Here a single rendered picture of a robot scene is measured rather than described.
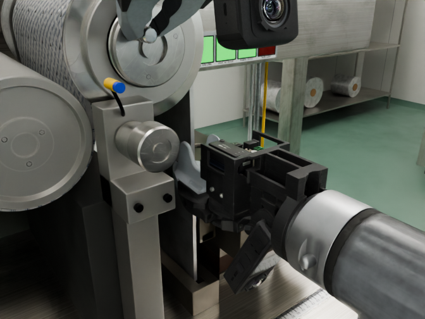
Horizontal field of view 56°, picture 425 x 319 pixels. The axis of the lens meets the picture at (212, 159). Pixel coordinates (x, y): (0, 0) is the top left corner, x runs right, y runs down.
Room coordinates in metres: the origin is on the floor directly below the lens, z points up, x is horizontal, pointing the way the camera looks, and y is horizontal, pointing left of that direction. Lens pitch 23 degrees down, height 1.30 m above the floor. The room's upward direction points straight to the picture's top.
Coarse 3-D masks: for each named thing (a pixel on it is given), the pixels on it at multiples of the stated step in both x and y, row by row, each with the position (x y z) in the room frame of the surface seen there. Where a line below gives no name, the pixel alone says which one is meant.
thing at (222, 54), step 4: (220, 48) 0.86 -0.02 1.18; (224, 48) 0.86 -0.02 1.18; (220, 52) 0.86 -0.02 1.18; (224, 52) 0.86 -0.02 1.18; (228, 52) 0.87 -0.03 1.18; (232, 52) 0.88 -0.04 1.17; (220, 56) 0.86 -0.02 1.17; (224, 56) 0.86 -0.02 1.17; (228, 56) 0.87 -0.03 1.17; (232, 56) 0.88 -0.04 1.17; (220, 60) 0.86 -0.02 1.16
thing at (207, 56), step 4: (204, 40) 0.83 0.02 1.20; (208, 40) 0.84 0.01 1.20; (212, 40) 0.85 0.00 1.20; (204, 44) 0.83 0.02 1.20; (208, 44) 0.84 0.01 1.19; (212, 44) 0.85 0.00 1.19; (204, 48) 0.83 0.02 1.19; (208, 48) 0.84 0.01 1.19; (212, 48) 0.85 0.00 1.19; (204, 52) 0.83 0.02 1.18; (208, 52) 0.84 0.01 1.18; (212, 52) 0.85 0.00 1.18; (204, 56) 0.83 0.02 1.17; (208, 56) 0.84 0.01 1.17; (212, 56) 0.85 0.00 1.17; (204, 60) 0.83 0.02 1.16; (208, 60) 0.84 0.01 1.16; (212, 60) 0.85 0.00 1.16
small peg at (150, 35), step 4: (144, 28) 0.35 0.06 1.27; (148, 28) 0.35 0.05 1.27; (152, 28) 0.35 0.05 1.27; (144, 32) 0.34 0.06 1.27; (148, 32) 0.35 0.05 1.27; (152, 32) 0.35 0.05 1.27; (156, 32) 0.35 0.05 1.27; (144, 36) 0.34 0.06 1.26; (148, 36) 0.35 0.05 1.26; (152, 36) 0.35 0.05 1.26; (156, 36) 0.35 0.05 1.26; (136, 40) 0.36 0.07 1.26; (140, 40) 0.35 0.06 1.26; (144, 40) 0.34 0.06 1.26; (148, 40) 0.35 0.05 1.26; (152, 40) 0.35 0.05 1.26
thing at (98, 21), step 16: (96, 0) 0.37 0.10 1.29; (112, 0) 0.37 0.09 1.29; (160, 0) 0.40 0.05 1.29; (96, 16) 0.36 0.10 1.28; (112, 16) 0.37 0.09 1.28; (96, 32) 0.36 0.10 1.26; (192, 32) 0.42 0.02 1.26; (96, 48) 0.36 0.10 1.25; (192, 48) 0.42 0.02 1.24; (96, 64) 0.36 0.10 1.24; (96, 80) 0.36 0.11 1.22; (176, 80) 0.41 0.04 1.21; (112, 96) 0.37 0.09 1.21; (128, 96) 0.38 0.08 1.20; (144, 96) 0.39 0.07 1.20; (160, 96) 0.40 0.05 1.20
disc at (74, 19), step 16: (80, 0) 0.36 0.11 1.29; (80, 16) 0.36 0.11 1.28; (192, 16) 0.43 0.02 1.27; (64, 32) 0.35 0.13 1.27; (80, 32) 0.36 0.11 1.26; (64, 48) 0.35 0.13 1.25; (80, 48) 0.36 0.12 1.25; (80, 64) 0.36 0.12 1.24; (192, 64) 0.43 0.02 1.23; (80, 80) 0.36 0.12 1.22; (192, 80) 0.43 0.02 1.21; (96, 96) 0.36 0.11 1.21; (176, 96) 0.42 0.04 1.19; (160, 112) 0.40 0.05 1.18
